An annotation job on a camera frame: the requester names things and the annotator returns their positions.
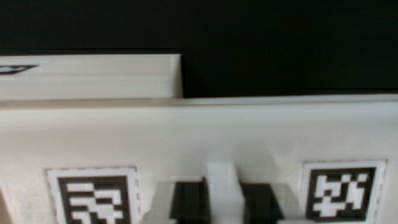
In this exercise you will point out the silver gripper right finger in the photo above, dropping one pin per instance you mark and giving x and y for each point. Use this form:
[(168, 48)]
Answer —
[(262, 208)]

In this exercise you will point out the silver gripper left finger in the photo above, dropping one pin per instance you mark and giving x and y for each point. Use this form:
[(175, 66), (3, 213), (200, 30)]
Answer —
[(191, 203)]

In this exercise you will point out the small white cabinet door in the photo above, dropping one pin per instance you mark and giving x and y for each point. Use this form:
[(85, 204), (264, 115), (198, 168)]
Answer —
[(166, 135)]

